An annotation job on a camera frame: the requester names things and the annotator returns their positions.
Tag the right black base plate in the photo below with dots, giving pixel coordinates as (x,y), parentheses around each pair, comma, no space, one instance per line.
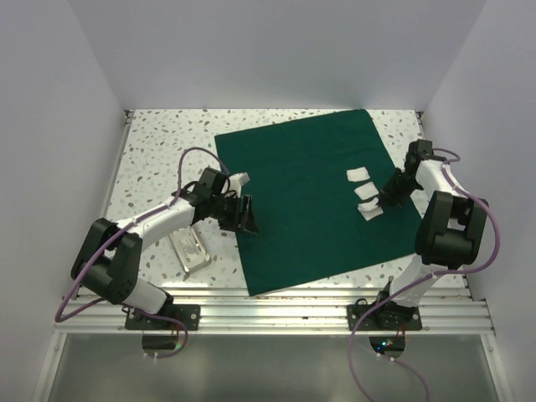
(388,317)

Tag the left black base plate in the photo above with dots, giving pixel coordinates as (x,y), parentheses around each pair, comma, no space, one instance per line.
(166,320)

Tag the green surgical cloth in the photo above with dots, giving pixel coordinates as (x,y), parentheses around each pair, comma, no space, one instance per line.
(304,206)

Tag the white gauze pad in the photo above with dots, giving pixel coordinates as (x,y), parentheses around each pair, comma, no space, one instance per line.
(366,191)
(358,174)
(369,205)
(371,214)

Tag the steel instrument tray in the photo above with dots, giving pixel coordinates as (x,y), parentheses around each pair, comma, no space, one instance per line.
(196,265)

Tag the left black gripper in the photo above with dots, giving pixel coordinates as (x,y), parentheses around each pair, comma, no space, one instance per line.
(239,220)

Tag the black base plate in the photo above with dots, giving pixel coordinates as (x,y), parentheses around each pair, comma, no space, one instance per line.
(166,320)
(388,317)

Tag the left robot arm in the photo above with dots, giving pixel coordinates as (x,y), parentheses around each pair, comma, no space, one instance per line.
(109,259)

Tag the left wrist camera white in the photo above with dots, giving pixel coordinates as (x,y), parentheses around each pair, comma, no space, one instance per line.
(237,181)

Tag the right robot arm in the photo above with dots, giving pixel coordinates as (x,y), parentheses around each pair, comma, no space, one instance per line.
(449,235)

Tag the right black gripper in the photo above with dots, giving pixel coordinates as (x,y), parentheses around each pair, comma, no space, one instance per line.
(389,197)

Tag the aluminium rail frame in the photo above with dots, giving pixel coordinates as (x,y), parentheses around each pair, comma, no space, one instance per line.
(146,174)

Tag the white suture packet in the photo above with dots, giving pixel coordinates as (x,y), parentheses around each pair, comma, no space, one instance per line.
(187,247)

